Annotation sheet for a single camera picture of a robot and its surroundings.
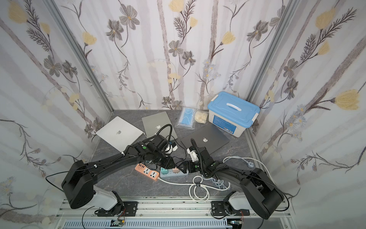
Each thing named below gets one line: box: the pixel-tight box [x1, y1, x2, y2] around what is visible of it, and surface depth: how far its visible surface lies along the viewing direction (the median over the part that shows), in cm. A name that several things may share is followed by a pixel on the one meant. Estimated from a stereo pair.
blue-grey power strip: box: [159, 168, 189, 178], surface depth 86 cm
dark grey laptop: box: [180, 123, 230, 155], surface depth 107 cm
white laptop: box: [95, 115, 144, 153], surface depth 107 cm
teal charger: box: [160, 166, 169, 176], surface depth 85 cm
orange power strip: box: [134, 163, 160, 181], surface depth 86 cm
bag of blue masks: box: [174, 106, 196, 130], surface depth 117 cm
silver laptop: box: [141, 111, 178, 141], surface depth 114 cm
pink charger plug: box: [172, 166, 180, 174], surface depth 83 cm
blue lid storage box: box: [207, 91, 261, 138], surface depth 101 cm
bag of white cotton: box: [194, 110, 208, 124], surface depth 116 cm
